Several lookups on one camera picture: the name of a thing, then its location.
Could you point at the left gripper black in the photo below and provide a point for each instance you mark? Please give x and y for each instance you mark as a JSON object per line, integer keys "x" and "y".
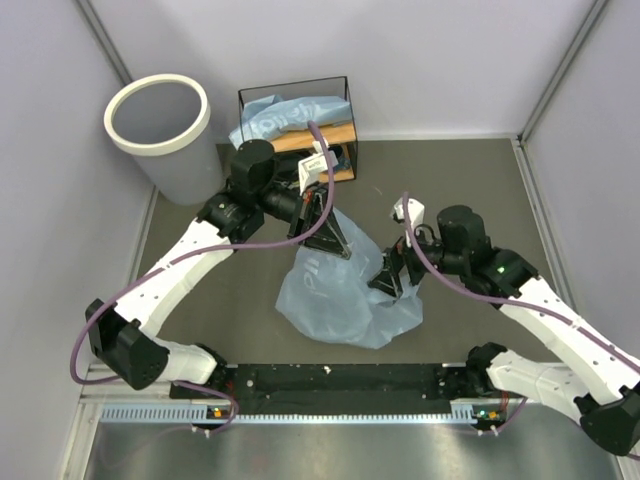
{"x": 313, "y": 208}

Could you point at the slotted grey cable duct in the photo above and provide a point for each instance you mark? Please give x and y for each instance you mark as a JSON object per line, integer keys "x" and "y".
{"x": 207, "y": 415}

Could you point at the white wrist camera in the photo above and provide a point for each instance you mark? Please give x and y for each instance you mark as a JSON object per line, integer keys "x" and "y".
{"x": 310, "y": 168}
{"x": 409, "y": 212}

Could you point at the dark blue mug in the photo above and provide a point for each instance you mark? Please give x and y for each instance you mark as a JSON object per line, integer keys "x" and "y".
{"x": 342, "y": 161}

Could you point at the white grey trash bin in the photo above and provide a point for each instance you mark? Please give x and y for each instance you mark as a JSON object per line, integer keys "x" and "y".
{"x": 164, "y": 122}

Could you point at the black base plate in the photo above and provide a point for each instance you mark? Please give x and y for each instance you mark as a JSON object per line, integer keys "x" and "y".
{"x": 355, "y": 388}

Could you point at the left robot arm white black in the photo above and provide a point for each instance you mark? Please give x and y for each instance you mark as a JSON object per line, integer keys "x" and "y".
{"x": 123, "y": 332}

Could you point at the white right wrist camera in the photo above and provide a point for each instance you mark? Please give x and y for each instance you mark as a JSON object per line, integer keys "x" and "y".
{"x": 409, "y": 212}

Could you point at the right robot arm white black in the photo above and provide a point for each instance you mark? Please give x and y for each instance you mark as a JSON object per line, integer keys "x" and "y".
{"x": 597, "y": 384}

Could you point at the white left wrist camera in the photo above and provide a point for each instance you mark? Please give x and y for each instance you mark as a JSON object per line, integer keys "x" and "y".
{"x": 310, "y": 168}

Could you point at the light blue trash bag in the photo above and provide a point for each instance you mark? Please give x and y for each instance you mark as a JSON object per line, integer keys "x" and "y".
{"x": 327, "y": 298}
{"x": 271, "y": 117}

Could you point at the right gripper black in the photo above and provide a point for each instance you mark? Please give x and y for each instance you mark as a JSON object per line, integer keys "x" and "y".
{"x": 387, "y": 279}

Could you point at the black wire wooden shelf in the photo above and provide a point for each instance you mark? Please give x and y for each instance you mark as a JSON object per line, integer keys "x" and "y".
{"x": 295, "y": 146}

